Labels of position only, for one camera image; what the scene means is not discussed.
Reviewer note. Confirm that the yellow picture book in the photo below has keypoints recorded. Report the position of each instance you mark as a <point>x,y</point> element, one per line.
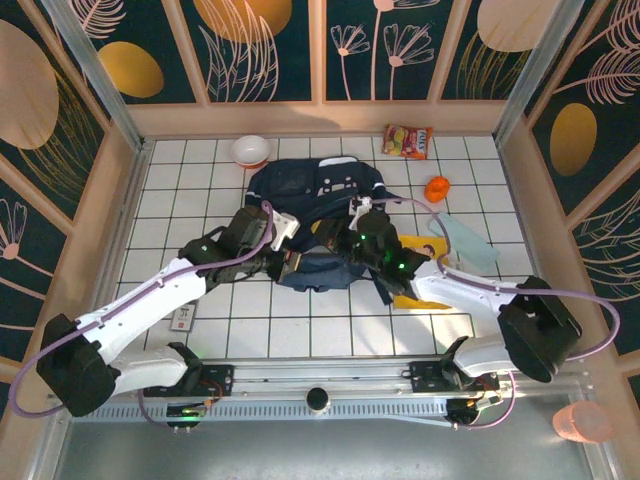
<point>412,241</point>

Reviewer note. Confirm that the navy blue student backpack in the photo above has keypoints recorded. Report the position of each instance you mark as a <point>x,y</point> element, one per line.
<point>300,185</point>

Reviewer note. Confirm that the light teal pouch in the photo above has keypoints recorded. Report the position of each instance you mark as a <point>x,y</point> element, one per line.
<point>470,245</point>

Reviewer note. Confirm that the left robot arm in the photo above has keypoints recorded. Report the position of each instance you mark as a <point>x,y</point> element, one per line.
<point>140,305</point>

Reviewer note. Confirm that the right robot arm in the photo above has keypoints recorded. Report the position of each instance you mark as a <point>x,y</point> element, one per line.
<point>465,295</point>

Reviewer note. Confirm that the red fruit candy bag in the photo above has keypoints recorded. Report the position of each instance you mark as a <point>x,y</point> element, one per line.
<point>406,142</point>

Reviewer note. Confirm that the small orange round object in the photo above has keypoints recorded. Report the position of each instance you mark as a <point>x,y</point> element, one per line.
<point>437,189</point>

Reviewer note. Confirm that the white bowl with orange rim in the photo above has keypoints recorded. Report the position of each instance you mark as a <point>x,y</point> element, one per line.
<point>250,150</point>

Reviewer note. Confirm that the small white card with red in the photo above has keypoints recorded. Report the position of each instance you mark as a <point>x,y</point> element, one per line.
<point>182,320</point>

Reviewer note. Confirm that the black round knob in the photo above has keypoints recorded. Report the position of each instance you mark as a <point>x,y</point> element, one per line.
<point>318,399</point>

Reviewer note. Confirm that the pink translucent cup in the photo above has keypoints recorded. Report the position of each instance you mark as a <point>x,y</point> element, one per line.
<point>582,422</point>

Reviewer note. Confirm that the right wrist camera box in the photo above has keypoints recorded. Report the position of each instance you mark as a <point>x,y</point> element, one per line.
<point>361,210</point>

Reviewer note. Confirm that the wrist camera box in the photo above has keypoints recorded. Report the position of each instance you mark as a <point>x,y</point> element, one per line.
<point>285,230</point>
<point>361,210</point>

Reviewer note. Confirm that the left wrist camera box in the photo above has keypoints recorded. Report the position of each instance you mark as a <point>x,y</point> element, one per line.
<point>285,230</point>

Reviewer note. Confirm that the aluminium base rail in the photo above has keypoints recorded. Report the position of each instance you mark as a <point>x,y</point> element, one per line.
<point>325,372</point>

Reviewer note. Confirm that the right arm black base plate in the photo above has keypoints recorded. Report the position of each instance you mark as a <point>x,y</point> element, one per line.
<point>425,375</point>

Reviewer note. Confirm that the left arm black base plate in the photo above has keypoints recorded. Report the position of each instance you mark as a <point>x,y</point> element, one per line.
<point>220,380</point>

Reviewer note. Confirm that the aluminium frame post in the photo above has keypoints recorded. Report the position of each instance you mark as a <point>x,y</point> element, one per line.
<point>535,70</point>
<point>100,85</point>

